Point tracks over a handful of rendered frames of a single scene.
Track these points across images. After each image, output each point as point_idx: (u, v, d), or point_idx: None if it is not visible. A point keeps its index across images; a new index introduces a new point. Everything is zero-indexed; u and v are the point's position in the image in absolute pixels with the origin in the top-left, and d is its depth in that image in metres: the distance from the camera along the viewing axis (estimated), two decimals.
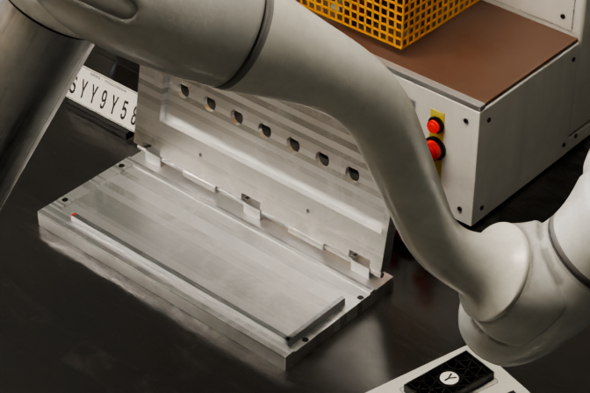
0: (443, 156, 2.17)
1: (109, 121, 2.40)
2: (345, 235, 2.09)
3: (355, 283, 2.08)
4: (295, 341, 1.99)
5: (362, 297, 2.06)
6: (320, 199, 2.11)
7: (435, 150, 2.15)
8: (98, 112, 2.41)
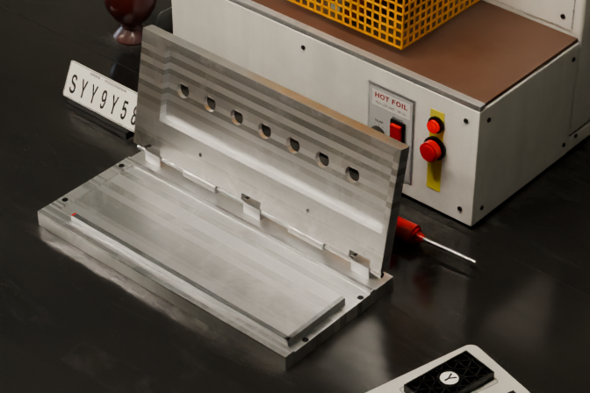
0: (443, 156, 2.17)
1: (109, 121, 2.40)
2: (345, 235, 2.09)
3: (355, 283, 2.08)
4: (295, 341, 1.99)
5: (362, 297, 2.06)
6: (320, 199, 2.11)
7: (435, 150, 2.15)
8: (98, 112, 2.41)
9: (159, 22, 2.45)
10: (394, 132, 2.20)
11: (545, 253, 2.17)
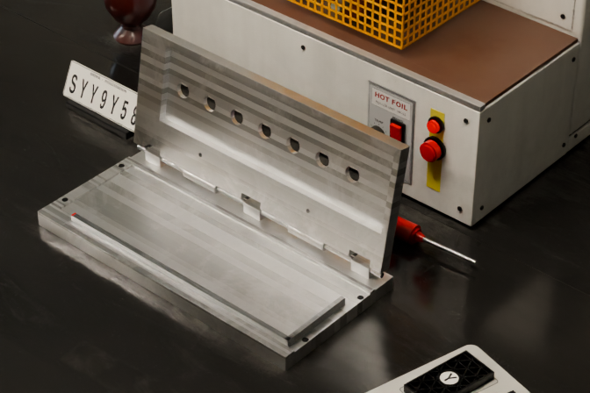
0: (443, 156, 2.17)
1: (109, 121, 2.40)
2: (345, 235, 2.09)
3: (355, 283, 2.08)
4: (295, 341, 1.99)
5: (362, 297, 2.06)
6: (320, 199, 2.11)
7: (435, 150, 2.15)
8: (98, 112, 2.41)
9: (159, 22, 2.45)
10: (394, 132, 2.20)
11: (545, 253, 2.17)
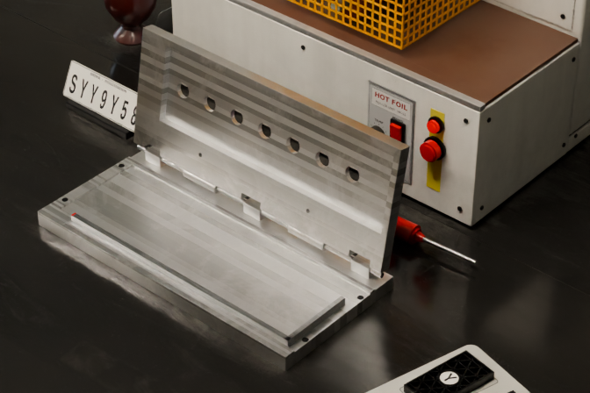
0: (443, 156, 2.17)
1: (109, 121, 2.40)
2: (345, 235, 2.09)
3: (355, 283, 2.08)
4: (295, 341, 1.99)
5: (362, 297, 2.06)
6: (320, 199, 2.11)
7: (435, 150, 2.15)
8: (98, 112, 2.41)
9: (159, 22, 2.45)
10: (394, 132, 2.20)
11: (545, 253, 2.17)
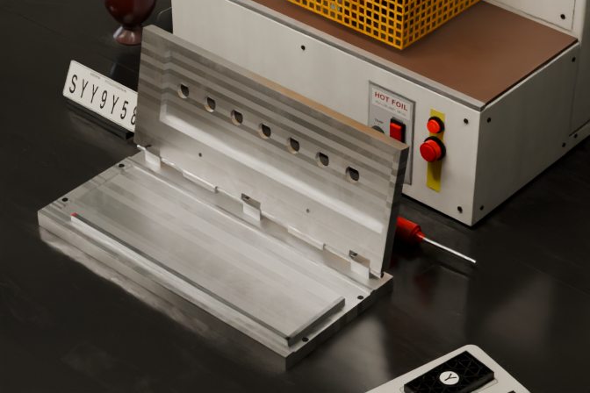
0: (443, 156, 2.17)
1: (109, 121, 2.40)
2: (345, 235, 2.09)
3: (355, 283, 2.08)
4: (295, 341, 1.99)
5: (362, 297, 2.06)
6: (320, 199, 2.11)
7: (435, 150, 2.15)
8: (98, 112, 2.41)
9: (159, 22, 2.45)
10: (394, 132, 2.20)
11: (545, 253, 2.17)
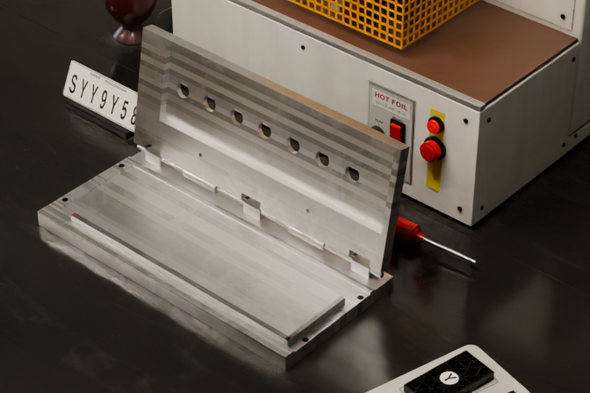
0: (443, 156, 2.17)
1: (109, 121, 2.40)
2: (345, 235, 2.09)
3: (355, 283, 2.08)
4: (295, 341, 1.99)
5: (362, 297, 2.06)
6: (320, 199, 2.11)
7: (435, 150, 2.15)
8: (98, 112, 2.41)
9: (159, 22, 2.45)
10: (394, 132, 2.20)
11: (545, 253, 2.17)
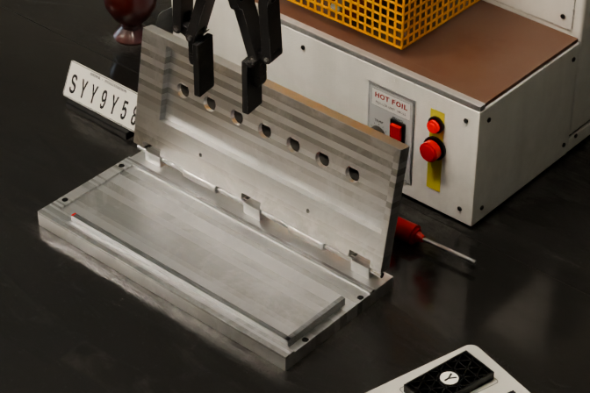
0: (443, 156, 2.17)
1: (109, 121, 2.40)
2: (345, 235, 2.09)
3: (355, 283, 2.08)
4: (295, 341, 1.99)
5: (362, 297, 2.06)
6: (320, 199, 2.11)
7: (435, 150, 2.15)
8: (98, 112, 2.41)
9: (159, 22, 2.45)
10: (394, 132, 2.20)
11: (545, 253, 2.17)
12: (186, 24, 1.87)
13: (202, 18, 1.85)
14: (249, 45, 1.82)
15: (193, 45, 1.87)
